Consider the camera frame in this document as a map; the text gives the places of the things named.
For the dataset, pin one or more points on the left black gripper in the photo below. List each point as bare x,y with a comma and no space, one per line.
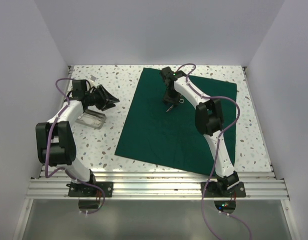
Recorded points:
104,97

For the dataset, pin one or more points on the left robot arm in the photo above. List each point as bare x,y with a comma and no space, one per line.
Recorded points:
55,142

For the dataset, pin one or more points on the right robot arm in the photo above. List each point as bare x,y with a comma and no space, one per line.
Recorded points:
209,123

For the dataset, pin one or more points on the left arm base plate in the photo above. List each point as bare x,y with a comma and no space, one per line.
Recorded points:
79,190

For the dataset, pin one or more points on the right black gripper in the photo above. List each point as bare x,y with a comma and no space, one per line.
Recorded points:
167,99

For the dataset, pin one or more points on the silver surgical scissors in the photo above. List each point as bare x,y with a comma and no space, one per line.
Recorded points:
181,101

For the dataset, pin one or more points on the green surgical drape cloth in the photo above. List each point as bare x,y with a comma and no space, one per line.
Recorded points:
170,139

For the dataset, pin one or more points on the aluminium rail frame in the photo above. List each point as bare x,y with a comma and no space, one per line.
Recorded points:
134,179

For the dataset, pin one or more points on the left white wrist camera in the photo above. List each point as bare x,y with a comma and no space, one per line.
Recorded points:
92,80

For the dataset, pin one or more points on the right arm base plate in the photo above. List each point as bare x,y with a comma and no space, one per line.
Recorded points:
213,191

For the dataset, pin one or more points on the metal instrument tray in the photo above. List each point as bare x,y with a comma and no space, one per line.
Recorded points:
92,119

